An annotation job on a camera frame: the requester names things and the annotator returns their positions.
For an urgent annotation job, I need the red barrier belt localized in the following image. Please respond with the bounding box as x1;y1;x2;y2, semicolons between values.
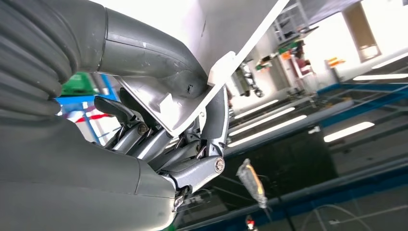
75;113;111;124

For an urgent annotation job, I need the grey orange hanging device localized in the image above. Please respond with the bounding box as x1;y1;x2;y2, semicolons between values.
236;158;269;210

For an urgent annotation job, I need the brown framed door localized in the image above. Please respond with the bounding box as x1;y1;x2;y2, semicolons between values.
342;1;382;64

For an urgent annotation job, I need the white ceiling light strip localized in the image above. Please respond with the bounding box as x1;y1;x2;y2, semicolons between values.
229;107;296;137
352;73;408;81
233;99;280;120
227;115;307;148
371;51;408;70
323;121;375;143

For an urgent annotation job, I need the green plastic crate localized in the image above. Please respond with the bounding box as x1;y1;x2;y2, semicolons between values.
61;72;98;97

